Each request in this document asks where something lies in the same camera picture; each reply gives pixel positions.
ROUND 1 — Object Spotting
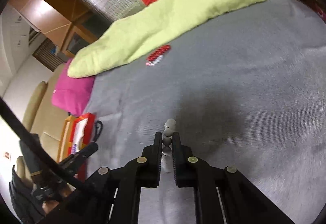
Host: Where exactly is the white pearl bead bracelet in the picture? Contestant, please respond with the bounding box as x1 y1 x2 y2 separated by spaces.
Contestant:
161 118 177 173

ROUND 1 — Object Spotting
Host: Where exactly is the gloved left hand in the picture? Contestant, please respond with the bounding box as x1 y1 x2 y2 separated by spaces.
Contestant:
9 141 72 223

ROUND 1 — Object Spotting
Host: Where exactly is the red and white box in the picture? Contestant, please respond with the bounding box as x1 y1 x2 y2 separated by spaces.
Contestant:
68 112 96 181

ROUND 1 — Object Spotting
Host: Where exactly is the beige sofa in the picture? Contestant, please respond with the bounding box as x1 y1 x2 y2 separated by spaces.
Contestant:
15 63 75 184

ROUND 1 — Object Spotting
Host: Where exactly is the magenta pillow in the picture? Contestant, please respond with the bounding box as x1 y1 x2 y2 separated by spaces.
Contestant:
51 58 95 116

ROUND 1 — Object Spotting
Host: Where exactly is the grey bed sheet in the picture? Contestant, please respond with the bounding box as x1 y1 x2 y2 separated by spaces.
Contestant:
86 0 325 223

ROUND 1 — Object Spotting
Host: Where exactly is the light green blanket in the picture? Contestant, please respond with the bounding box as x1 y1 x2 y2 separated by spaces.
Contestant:
67 0 266 78

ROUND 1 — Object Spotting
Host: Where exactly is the wooden cabinet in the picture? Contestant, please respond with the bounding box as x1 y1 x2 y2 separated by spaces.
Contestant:
9 0 110 57

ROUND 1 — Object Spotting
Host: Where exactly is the black cable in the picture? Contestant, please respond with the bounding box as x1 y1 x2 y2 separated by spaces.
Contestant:
0 96 87 190

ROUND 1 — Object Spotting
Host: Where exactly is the red bead bracelet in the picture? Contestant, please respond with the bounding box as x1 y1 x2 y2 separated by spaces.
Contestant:
147 44 172 62

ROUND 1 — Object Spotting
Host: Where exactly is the clear crystal bead bracelet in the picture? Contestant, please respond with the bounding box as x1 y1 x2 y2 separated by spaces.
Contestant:
145 54 166 67

